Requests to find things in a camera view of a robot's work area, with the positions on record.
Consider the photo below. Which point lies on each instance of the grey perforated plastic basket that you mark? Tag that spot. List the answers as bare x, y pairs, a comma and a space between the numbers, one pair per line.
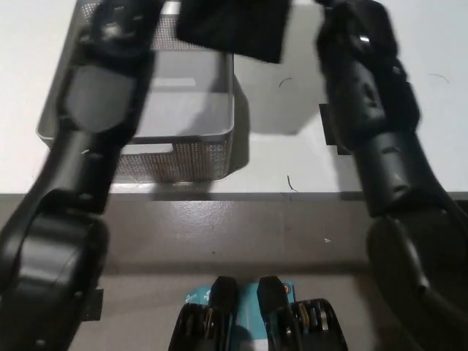
190, 161

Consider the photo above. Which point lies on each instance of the short wavy dark thread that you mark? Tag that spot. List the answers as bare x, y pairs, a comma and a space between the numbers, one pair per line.
290, 184

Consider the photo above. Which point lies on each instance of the black tape patch cross shaped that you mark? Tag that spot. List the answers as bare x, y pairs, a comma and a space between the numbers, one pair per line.
329, 128

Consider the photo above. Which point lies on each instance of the thin curved dark thread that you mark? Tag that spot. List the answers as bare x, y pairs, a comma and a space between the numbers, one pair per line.
284, 80

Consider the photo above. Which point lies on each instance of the black floor tape patch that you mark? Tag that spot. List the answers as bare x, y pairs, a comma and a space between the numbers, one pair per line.
96, 305

